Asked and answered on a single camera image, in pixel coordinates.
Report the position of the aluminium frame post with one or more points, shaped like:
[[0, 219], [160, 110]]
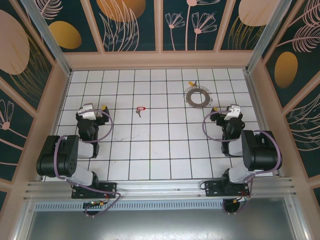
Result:
[[265, 37], [50, 42]]

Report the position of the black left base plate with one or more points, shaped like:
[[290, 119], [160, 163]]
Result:
[[110, 187]]

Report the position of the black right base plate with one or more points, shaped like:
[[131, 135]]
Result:
[[212, 190]]

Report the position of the key with red tag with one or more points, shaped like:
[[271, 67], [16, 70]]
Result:
[[141, 108]]

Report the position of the grey metal sheet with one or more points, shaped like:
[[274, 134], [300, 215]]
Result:
[[162, 225]]

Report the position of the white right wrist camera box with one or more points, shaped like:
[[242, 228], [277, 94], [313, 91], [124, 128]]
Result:
[[232, 112]]

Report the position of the metal disc with key rings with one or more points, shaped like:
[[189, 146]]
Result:
[[192, 100]]

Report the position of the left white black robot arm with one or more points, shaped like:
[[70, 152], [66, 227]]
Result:
[[65, 155]]

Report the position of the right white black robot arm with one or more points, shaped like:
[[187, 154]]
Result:
[[260, 150]]

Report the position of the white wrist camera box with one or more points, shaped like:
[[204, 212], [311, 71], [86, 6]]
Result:
[[87, 113], [232, 112]]

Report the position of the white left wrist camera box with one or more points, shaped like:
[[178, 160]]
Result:
[[87, 113]]

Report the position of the key with yellow tag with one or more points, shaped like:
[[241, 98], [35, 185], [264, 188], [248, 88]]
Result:
[[191, 83]]

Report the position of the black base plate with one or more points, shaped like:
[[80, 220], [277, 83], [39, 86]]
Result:
[[212, 190], [110, 187]]

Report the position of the aluminium mounting rail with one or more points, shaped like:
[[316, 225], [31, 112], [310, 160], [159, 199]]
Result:
[[162, 187]]

